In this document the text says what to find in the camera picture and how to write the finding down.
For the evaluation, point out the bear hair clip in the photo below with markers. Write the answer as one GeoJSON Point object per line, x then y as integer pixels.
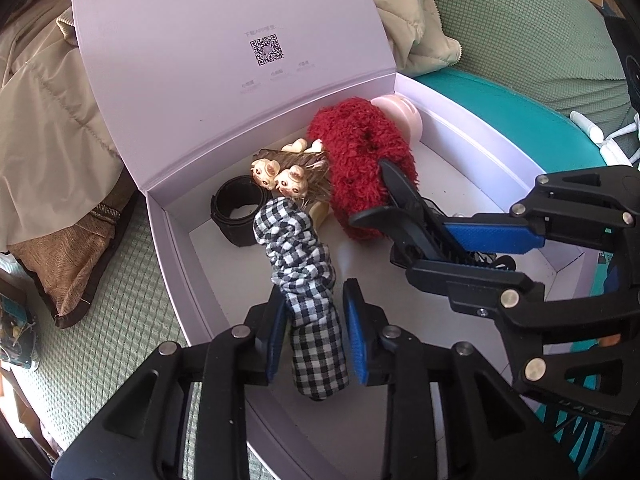
{"type": "Point", "coordinates": [290, 180]}

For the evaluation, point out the beige puffer coat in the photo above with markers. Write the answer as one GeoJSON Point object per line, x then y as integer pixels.
{"type": "Point", "coordinates": [50, 135]}

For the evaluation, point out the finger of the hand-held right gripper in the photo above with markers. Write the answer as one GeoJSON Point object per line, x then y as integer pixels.
{"type": "Point", "coordinates": [490, 236]}
{"type": "Point", "coordinates": [475, 285]}

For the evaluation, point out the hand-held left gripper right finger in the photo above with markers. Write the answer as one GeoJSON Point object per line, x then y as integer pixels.
{"type": "Point", "coordinates": [357, 340]}

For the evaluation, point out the cream claw clip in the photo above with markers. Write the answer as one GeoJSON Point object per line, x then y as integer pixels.
{"type": "Point", "coordinates": [319, 217]}

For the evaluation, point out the black slap band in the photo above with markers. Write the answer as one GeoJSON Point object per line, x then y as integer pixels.
{"type": "Point", "coordinates": [225, 225]}

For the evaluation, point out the black claw clip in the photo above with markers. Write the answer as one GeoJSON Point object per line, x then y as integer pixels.
{"type": "Point", "coordinates": [400, 195]}

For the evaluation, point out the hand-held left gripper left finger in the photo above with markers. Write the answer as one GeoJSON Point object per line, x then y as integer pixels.
{"type": "Point", "coordinates": [275, 340]}

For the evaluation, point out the brown pillow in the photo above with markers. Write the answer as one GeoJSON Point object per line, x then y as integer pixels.
{"type": "Point", "coordinates": [60, 260]}

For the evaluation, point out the green covered sofa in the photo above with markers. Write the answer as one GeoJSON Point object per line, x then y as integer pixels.
{"type": "Point", "coordinates": [500, 20]}

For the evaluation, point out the red fuzzy scrunchie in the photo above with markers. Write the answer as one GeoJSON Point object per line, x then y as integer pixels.
{"type": "Point", "coordinates": [350, 160]}

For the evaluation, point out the white bottle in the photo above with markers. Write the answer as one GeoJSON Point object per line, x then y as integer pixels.
{"type": "Point", "coordinates": [589, 127]}

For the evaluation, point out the dark garment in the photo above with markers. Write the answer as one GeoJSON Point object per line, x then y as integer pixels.
{"type": "Point", "coordinates": [625, 60]}

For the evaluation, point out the teal bubble mailer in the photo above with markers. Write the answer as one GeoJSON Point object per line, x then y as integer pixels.
{"type": "Point", "coordinates": [525, 125]}

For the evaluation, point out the white gift box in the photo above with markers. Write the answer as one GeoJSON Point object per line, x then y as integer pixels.
{"type": "Point", "coordinates": [175, 60]}

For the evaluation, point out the checkered scrunchie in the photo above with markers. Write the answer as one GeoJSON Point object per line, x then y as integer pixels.
{"type": "Point", "coordinates": [300, 270]}

